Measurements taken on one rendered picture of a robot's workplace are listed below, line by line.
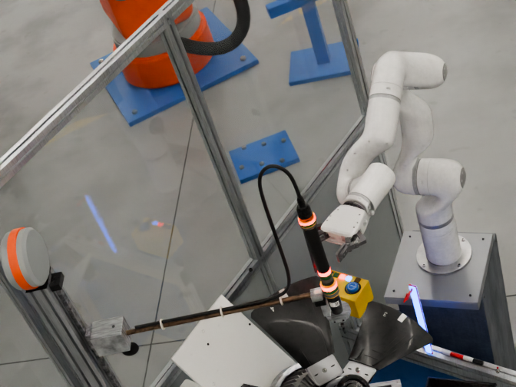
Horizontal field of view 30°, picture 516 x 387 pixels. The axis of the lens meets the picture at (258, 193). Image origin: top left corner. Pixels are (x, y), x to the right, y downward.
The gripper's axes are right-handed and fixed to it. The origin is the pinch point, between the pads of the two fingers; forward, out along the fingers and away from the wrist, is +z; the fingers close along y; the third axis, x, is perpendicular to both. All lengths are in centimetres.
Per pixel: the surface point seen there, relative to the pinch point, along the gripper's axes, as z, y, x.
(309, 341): 7.0, 10.5, -33.3
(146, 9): -229, 300, -106
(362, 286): -35, 22, -59
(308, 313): 1.9, 12.3, -27.6
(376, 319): -16, 4, -48
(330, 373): 9.6, 4.0, -41.7
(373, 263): -101, 71, -132
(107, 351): 42, 50, -14
